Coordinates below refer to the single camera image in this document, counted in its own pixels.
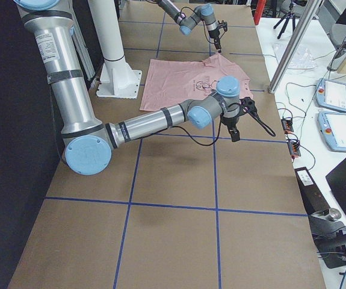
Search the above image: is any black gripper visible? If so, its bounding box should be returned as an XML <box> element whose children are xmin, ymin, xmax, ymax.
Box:
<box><xmin>207</xmin><ymin>20</ymin><xmax>227</xmax><ymax>53</ymax></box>
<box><xmin>221</xmin><ymin>97</ymin><xmax>255</xmax><ymax>142</ymax></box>

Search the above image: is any pink Snoopy t-shirt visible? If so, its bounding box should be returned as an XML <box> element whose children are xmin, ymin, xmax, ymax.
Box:
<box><xmin>140</xmin><ymin>54</ymin><xmax>253</xmax><ymax>111</ymax></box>

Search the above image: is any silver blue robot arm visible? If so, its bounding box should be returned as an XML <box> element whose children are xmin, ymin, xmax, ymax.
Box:
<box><xmin>152</xmin><ymin>0</ymin><xmax>228</xmax><ymax>53</ymax></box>
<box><xmin>14</xmin><ymin>1</ymin><xmax>256</xmax><ymax>175</ymax></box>

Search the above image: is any upper orange connector block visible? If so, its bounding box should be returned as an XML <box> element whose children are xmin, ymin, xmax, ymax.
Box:
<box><xmin>281</xmin><ymin>118</ymin><xmax>294</xmax><ymax>134</ymax></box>

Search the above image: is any orange connector block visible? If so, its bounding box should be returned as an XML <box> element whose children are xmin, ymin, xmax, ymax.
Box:
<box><xmin>287</xmin><ymin>139</ymin><xmax>301</xmax><ymax>160</ymax></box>
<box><xmin>281</xmin><ymin>118</ymin><xmax>294</xmax><ymax>134</ymax></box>

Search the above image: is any red fire extinguisher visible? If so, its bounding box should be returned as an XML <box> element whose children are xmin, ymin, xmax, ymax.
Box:
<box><xmin>253</xmin><ymin>0</ymin><xmax>267</xmax><ymax>25</ymax></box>

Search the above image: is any lower orange connector block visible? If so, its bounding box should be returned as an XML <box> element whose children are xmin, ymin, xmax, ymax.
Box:
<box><xmin>287</xmin><ymin>139</ymin><xmax>301</xmax><ymax>160</ymax></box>

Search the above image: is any clear plastic bag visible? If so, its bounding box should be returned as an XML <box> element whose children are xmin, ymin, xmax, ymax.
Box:
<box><xmin>273</xmin><ymin>43</ymin><xmax>317</xmax><ymax>69</ymax></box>

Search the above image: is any black power box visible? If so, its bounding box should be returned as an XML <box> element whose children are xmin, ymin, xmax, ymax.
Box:
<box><xmin>294</xmin><ymin>167</ymin><xmax>330</xmax><ymax>215</ymax></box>

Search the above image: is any lower teach pendant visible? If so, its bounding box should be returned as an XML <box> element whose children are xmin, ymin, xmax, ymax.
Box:
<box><xmin>318</xmin><ymin>111</ymin><xmax>346</xmax><ymax>152</ymax></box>

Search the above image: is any teach pendant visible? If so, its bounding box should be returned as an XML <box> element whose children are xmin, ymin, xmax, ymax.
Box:
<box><xmin>315</xmin><ymin>78</ymin><xmax>346</xmax><ymax>113</ymax></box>
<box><xmin>318</xmin><ymin>111</ymin><xmax>346</xmax><ymax>152</ymax></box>

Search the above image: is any upper teach pendant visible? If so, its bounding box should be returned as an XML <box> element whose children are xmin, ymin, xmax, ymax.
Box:
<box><xmin>315</xmin><ymin>78</ymin><xmax>346</xmax><ymax>113</ymax></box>

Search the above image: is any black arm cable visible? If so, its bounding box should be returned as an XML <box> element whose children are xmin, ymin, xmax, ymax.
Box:
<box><xmin>160</xmin><ymin>99</ymin><xmax>276</xmax><ymax>148</ymax></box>

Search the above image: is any black camera tripod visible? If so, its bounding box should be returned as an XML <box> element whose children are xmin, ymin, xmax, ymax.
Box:
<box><xmin>273</xmin><ymin>1</ymin><xmax>296</xmax><ymax>39</ymax></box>

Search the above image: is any aluminium frame post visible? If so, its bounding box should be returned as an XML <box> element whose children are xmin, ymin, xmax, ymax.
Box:
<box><xmin>268</xmin><ymin>0</ymin><xmax>320</xmax><ymax>94</ymax></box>

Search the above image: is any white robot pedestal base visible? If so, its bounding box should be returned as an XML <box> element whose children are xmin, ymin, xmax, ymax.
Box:
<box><xmin>88</xmin><ymin>0</ymin><xmax>142</xmax><ymax>99</ymax></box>

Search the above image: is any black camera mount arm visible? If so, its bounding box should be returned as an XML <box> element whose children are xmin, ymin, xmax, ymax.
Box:
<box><xmin>308</xmin><ymin>208</ymin><xmax>346</xmax><ymax>269</ymax></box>

